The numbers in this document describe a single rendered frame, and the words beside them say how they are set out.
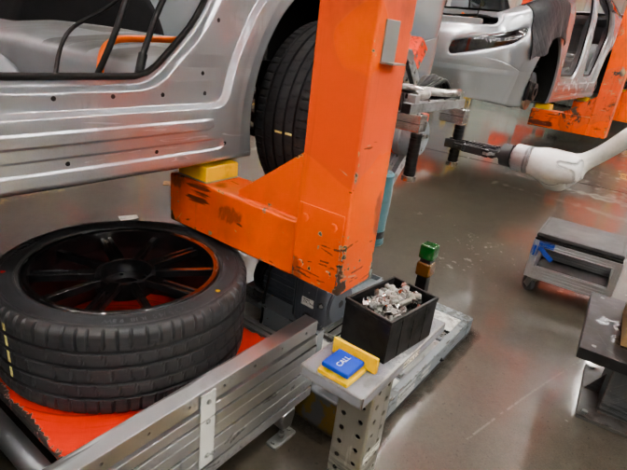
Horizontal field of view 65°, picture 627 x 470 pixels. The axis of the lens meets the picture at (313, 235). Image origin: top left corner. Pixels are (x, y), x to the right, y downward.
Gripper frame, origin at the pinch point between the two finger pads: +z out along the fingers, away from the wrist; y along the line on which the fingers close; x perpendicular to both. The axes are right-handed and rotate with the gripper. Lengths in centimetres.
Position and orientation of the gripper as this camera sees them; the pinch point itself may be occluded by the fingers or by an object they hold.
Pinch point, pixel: (455, 143)
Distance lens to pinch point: 186.7
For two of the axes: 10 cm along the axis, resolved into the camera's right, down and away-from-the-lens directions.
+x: 1.1, -9.2, -3.8
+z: -7.9, -3.1, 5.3
